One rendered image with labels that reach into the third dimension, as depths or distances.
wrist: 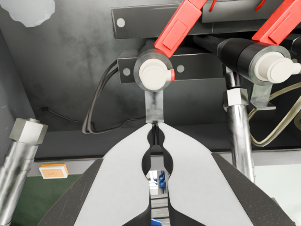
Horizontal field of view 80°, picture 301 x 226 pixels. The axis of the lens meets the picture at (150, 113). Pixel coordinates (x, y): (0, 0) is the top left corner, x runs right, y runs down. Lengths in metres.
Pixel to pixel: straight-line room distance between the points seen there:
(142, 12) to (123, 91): 0.23
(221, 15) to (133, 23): 0.11
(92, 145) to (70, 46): 0.22
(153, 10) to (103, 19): 0.18
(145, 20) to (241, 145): 0.19
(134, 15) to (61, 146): 0.34
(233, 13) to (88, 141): 0.38
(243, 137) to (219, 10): 0.15
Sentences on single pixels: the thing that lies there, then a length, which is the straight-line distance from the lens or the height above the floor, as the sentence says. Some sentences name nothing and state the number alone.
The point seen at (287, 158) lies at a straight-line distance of 0.48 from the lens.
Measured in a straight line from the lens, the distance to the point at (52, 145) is 0.50.
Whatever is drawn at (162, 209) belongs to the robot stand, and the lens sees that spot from 0.86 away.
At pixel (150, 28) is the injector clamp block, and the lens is 0.26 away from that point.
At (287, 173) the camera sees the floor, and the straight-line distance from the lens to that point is 2.19.
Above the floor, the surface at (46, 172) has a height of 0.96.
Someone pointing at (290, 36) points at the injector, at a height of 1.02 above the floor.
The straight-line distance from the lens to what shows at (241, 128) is 0.19.
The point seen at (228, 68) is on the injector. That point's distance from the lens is 0.20.
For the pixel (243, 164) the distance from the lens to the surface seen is 0.19.
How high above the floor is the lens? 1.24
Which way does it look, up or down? 63 degrees down
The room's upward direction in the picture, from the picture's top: 180 degrees clockwise
